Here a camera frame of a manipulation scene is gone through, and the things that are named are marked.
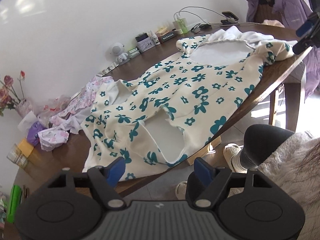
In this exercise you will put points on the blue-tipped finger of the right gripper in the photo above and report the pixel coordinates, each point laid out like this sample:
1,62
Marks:
309,25
306,42

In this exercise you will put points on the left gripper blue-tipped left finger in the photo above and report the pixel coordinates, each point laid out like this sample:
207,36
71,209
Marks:
102,183

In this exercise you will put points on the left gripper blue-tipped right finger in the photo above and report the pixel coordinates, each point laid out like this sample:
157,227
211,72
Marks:
215,181

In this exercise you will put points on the cream teal-flower garment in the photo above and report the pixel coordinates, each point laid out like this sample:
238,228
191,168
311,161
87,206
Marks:
169,113

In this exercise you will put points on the purple puffer jacket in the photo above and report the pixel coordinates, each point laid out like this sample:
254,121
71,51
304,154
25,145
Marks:
291,14

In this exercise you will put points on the white sneaker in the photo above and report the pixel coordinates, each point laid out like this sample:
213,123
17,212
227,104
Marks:
231,153

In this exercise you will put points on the pink fluffy cloth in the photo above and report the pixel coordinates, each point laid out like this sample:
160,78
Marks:
274,23

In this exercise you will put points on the wooden chair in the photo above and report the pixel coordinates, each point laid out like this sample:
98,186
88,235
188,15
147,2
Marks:
294,91

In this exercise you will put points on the person's black-trousered leg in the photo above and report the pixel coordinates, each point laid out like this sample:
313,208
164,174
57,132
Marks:
260,141

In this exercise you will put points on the pink floral white garment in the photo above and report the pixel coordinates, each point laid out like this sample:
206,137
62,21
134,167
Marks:
69,119

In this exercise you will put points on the white fuzzy coat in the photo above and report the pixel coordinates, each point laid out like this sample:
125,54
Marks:
294,167

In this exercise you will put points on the black phone on stand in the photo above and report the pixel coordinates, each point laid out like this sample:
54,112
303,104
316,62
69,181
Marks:
230,18

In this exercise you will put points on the red-printed clear plastic bag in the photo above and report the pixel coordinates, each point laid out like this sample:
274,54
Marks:
44,110

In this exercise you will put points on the clear drinking glass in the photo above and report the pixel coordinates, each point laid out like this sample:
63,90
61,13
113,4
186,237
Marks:
16,156

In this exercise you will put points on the white tissue pack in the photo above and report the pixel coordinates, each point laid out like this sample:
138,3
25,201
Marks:
27,122

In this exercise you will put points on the pink patterned vase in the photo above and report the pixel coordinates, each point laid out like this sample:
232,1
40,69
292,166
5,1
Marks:
24,107

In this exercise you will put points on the white power strip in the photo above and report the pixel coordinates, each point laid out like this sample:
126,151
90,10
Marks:
108,69

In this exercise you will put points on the pink dried flower bouquet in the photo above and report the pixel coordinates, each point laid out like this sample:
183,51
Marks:
9,97

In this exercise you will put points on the green white small box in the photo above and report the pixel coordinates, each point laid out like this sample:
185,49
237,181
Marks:
134,52

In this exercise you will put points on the white round robot figure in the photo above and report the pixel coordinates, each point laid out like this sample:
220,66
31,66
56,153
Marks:
118,50

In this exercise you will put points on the green liquid bottle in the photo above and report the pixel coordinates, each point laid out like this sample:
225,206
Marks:
183,25

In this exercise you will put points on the grey patterned tin box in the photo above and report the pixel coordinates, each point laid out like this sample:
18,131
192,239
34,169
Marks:
145,44

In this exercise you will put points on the small white spray bottle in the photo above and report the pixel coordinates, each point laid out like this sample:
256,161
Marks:
155,38

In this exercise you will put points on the black label box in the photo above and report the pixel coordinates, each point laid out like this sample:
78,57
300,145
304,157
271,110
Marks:
167,36

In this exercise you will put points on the black small device on tin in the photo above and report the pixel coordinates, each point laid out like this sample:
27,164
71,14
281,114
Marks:
141,37

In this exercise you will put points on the yellow pink stacked pads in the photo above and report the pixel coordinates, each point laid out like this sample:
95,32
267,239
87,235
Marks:
161,31

